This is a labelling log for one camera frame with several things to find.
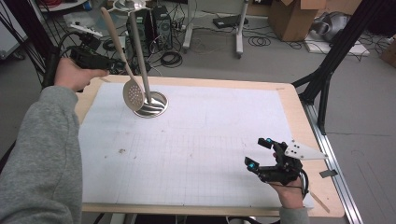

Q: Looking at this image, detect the black computer tower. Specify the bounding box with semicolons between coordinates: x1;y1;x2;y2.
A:
151;6;174;51

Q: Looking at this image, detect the small grey power supply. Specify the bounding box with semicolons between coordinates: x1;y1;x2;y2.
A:
117;35;128;62

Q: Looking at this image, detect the grey tape piece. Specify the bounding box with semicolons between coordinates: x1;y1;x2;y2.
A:
319;169;339;179

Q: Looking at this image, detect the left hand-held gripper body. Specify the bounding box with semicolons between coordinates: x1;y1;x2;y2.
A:
69;21;116;71

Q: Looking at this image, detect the white panel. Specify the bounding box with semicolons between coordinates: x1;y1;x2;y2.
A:
0;0;29;60

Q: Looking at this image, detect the aluminium rail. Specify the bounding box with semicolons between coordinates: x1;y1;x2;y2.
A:
300;101;364;224

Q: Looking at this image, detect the coiled black cable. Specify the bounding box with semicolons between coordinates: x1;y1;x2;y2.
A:
247;35;272;48
102;37;118;52
160;50;184;69

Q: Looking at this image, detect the person's right hand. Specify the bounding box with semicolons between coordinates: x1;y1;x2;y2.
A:
269;178;305;209

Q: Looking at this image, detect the black metal frame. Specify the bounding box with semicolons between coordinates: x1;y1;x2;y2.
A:
291;0;387;136
0;0;89;91

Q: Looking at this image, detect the flat black device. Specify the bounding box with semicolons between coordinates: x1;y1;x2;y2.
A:
212;14;249;30

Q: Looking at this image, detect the black computer case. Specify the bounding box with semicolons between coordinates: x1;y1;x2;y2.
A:
125;10;154;60

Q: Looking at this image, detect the white flat board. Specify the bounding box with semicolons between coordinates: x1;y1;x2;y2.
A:
304;38;372;58

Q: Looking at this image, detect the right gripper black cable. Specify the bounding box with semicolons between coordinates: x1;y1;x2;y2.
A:
270;169;310;201

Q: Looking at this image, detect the small brown box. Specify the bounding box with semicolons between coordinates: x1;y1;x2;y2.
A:
380;35;396;68

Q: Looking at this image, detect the metal utensil stand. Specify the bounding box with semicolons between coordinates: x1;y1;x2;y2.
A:
106;0;169;119

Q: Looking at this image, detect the grey bag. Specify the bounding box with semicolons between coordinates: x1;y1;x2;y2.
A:
311;11;351;42

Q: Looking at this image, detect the large cardboard box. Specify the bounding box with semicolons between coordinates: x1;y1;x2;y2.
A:
268;0;363;42

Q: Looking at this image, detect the person's left hand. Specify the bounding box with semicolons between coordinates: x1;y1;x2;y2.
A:
54;57;110;93

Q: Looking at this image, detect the white grid mat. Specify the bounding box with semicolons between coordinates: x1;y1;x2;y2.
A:
78;82;315;209

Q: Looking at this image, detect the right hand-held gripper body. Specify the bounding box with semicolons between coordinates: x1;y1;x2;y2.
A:
258;139;329;187

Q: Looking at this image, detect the tan tape strip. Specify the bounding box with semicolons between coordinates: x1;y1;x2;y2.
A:
309;189;331;214

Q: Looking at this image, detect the beige slotted skimmer spoon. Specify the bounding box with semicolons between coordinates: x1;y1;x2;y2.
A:
100;7;146;112

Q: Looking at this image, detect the white stand leg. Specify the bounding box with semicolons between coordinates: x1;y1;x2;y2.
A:
182;0;196;54
235;0;250;60

